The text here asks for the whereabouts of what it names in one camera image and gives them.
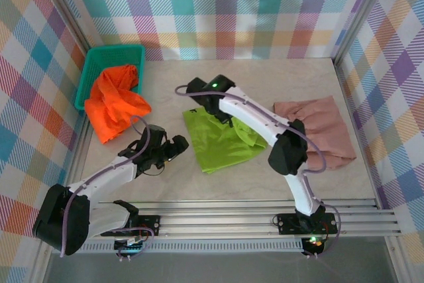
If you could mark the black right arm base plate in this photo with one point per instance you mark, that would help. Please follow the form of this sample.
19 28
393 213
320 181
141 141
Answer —
288 221

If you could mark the aluminium base rail beam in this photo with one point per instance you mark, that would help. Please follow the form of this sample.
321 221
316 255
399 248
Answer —
215 223

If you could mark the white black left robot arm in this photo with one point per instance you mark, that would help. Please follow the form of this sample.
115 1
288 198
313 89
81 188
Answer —
106 177

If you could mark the teal plastic basket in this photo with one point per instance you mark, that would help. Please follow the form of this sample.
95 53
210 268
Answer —
112 56

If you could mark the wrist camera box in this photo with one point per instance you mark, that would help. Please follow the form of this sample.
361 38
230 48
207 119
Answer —
196 87
155 133

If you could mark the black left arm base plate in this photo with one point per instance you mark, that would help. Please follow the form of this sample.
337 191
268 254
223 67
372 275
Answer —
149 221

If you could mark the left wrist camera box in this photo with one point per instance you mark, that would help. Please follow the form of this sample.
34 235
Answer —
155 133

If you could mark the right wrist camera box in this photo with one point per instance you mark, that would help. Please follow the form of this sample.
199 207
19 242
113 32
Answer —
196 87

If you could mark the orange shorts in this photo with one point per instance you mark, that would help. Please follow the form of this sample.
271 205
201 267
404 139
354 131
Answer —
112 104

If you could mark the pink shorts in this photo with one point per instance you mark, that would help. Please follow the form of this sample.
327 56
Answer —
328 127

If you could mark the aluminium frame post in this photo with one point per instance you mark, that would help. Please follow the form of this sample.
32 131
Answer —
365 8
66 8

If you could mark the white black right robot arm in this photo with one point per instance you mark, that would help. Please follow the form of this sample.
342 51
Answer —
255 117

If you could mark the lime green shorts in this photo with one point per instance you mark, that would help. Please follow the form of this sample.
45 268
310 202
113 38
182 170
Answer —
218 153

